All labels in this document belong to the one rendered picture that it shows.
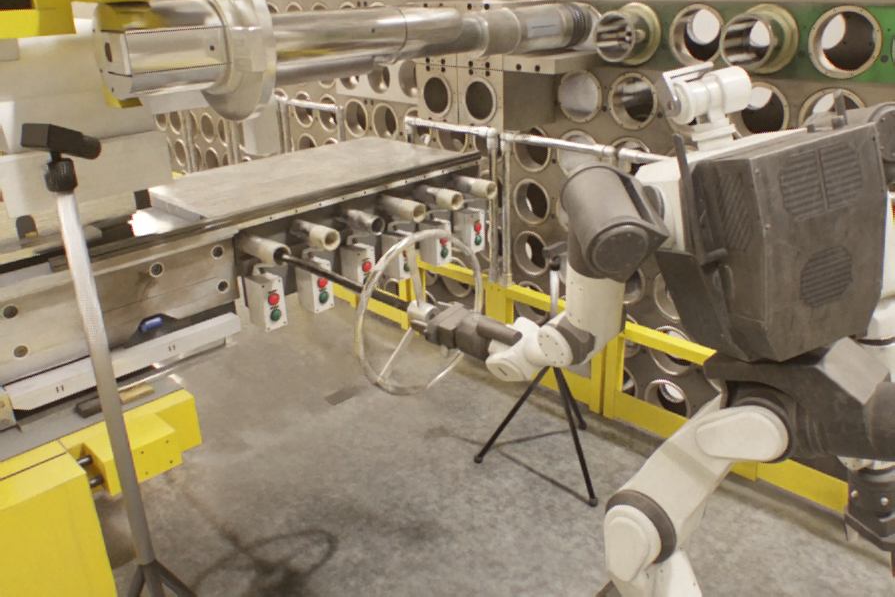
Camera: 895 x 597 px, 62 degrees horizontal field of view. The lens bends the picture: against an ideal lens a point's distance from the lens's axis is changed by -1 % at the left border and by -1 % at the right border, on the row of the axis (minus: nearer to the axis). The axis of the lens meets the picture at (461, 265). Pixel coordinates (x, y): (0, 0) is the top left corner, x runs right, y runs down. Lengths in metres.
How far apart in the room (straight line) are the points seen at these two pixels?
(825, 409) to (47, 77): 1.78
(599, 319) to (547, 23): 2.22
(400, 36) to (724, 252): 1.42
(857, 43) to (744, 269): 2.70
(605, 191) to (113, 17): 1.20
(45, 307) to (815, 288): 1.72
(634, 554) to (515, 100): 2.43
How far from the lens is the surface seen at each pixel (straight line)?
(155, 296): 2.21
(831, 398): 1.19
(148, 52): 1.84
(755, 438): 1.24
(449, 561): 2.32
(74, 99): 2.09
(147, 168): 2.07
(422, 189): 2.62
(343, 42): 2.15
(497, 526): 2.43
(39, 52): 2.09
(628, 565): 1.50
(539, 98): 3.65
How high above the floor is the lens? 1.57
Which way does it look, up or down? 21 degrees down
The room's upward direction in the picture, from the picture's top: 2 degrees counter-clockwise
